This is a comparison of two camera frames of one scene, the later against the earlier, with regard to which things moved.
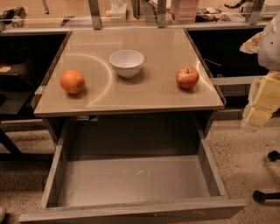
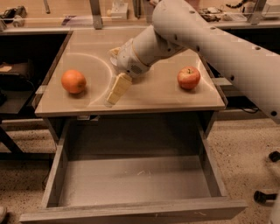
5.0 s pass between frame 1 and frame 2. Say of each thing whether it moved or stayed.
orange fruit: stayed
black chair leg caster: stayed
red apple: stayed
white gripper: moved
